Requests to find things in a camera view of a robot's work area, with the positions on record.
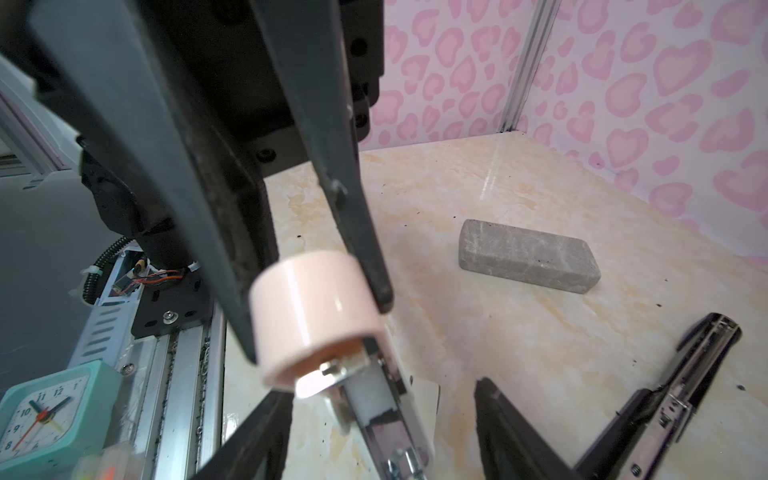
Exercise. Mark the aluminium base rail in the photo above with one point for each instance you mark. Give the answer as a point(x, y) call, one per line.
point(166, 338)

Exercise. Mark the black long stapler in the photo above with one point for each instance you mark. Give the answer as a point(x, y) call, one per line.
point(636, 441)

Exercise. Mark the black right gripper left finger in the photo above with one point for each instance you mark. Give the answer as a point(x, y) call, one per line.
point(258, 448)

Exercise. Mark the grey stone block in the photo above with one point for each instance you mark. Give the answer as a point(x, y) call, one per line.
point(529, 256)

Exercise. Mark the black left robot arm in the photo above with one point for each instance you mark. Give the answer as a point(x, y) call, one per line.
point(125, 205)

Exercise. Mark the pink mini stapler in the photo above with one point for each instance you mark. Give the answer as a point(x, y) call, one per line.
point(319, 333)

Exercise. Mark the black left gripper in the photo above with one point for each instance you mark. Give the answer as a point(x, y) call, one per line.
point(187, 93)

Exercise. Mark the teal alarm clock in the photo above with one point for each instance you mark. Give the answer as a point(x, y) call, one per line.
point(49, 423)

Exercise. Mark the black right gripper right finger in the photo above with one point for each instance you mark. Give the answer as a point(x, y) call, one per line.
point(510, 448)

